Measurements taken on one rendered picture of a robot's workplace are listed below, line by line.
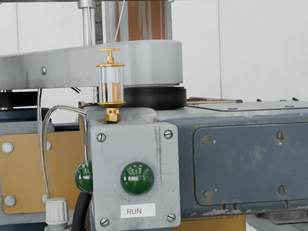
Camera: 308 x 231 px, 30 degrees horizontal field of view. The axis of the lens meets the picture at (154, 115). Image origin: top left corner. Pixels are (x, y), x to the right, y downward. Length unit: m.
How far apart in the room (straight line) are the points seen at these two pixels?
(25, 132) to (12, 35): 4.84
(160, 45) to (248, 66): 5.34
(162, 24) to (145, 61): 0.40
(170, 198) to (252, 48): 5.54
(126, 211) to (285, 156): 0.17
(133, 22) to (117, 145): 0.57
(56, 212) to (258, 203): 0.29
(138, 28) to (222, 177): 0.53
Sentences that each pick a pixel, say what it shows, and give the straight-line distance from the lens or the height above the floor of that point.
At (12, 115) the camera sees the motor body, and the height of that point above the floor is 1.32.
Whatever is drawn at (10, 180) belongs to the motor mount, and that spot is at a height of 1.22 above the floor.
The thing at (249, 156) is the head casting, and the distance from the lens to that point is 0.57.
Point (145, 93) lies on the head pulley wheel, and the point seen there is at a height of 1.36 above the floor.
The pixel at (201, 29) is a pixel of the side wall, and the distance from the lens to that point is 5.89.
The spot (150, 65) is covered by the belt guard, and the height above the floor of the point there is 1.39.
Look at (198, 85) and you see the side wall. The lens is 5.85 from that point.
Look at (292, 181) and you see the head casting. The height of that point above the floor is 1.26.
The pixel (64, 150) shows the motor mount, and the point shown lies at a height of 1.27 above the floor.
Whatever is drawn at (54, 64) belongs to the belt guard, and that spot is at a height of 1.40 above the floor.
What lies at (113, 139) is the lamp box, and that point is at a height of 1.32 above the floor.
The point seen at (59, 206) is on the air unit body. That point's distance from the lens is 0.76.
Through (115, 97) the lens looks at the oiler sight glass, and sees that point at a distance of 0.56.
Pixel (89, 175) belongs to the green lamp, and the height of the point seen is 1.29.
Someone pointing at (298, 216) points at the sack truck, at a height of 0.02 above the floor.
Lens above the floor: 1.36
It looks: 3 degrees down
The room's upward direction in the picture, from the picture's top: 2 degrees counter-clockwise
